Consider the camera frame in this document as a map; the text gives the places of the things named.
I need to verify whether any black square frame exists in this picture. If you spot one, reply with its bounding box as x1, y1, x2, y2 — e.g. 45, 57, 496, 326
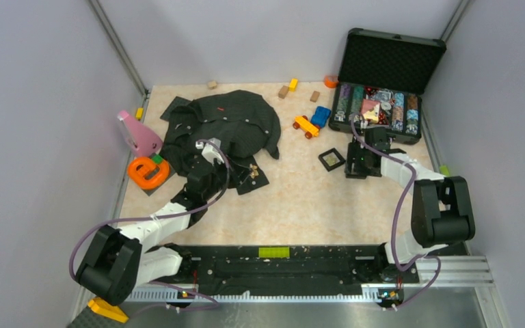
318, 148, 345, 172

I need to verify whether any dark pinstriped garment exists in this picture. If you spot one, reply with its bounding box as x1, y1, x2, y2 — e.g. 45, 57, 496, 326
160, 90, 281, 195

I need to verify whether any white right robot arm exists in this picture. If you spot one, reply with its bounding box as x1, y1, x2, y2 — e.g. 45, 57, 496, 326
351, 126, 476, 282

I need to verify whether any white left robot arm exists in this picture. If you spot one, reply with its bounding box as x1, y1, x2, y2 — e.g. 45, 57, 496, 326
69, 156, 235, 305

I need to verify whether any yellow toy brick car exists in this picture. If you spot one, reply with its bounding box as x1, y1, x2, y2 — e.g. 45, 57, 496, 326
293, 115, 320, 139

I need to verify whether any blue toy brick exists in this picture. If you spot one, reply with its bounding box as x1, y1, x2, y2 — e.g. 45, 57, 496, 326
310, 106, 332, 129

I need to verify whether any small wooden block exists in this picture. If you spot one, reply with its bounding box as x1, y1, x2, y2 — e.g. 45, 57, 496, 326
310, 91, 321, 103

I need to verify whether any green flat brick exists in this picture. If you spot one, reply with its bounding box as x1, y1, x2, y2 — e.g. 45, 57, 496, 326
258, 247, 291, 258

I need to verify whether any pink and green toy pile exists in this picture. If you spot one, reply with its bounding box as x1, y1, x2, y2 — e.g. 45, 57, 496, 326
439, 165, 450, 176

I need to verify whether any orange cylinder cup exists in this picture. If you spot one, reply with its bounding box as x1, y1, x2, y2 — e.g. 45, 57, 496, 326
323, 75, 338, 89

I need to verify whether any black poker chip case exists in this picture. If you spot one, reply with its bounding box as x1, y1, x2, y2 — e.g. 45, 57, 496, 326
328, 28, 447, 144

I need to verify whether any wooden block far left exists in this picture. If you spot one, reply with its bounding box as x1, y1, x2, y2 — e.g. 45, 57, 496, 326
207, 80, 218, 90

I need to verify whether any grey square baseplate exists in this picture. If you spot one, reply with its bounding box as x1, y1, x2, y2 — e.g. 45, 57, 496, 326
160, 96, 191, 122

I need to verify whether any wooden block centre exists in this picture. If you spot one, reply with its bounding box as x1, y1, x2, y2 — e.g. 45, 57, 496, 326
278, 85, 289, 99

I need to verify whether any pink toy ramp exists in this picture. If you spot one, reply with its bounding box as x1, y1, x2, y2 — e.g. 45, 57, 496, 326
117, 111, 163, 157

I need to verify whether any orange curved toy track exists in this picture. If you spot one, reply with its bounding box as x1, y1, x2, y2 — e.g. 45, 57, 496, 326
127, 155, 170, 191

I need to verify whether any yellow cube block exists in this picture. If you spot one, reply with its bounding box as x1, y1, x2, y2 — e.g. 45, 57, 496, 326
288, 78, 299, 92

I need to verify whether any small yellow brick left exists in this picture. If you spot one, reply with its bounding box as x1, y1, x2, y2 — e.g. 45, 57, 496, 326
135, 107, 144, 121

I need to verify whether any yellow wedge block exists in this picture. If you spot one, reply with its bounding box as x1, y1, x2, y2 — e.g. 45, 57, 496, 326
87, 297, 129, 323

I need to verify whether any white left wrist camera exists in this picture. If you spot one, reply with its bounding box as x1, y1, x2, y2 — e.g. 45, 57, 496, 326
195, 138, 224, 165

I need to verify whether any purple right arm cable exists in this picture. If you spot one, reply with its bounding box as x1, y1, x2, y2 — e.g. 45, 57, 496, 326
349, 113, 442, 311

